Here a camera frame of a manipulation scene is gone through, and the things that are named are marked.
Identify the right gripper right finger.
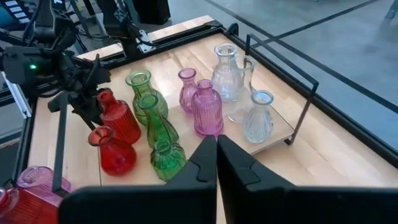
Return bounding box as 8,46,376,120
216,134,398,224

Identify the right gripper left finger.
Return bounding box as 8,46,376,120
58,134,218,224

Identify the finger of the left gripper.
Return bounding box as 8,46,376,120
47,89,105,131
70,54,112,91

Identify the red ribbed bottle vase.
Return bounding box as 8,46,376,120
96,89,142,146

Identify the round green ribbed vase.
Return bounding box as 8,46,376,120
150,139,188,182

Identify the large green glass vase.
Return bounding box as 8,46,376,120
125,70,170,127

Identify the round red glass vase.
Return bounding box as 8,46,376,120
88,125,137,177

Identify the green flared cone vase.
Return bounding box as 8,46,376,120
137,94,180,149

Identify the wide pink ribbed vase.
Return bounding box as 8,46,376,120
17,166,73,208

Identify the slender pink glass vase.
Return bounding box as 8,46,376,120
177,67,198,113

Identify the small clear glass vase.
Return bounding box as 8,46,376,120
243,90,275,144

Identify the pink ribbed bottle vase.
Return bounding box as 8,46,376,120
191,79,224,138

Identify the wide clear glass vase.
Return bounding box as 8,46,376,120
211,43,245,103

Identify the tall clear flared vase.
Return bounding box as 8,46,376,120
226,55,258,124

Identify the black device with white labels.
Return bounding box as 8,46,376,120
0,0,32,26

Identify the black floor box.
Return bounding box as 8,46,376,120
132,0,172,26

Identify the wide red ribbed vase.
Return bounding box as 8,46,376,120
0,186,62,224

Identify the silver frame bracket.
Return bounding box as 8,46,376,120
0,70,32,119

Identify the small silver corner bracket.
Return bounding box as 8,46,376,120
136,29,156,53

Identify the black table frame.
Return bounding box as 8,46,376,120
0,19,398,187

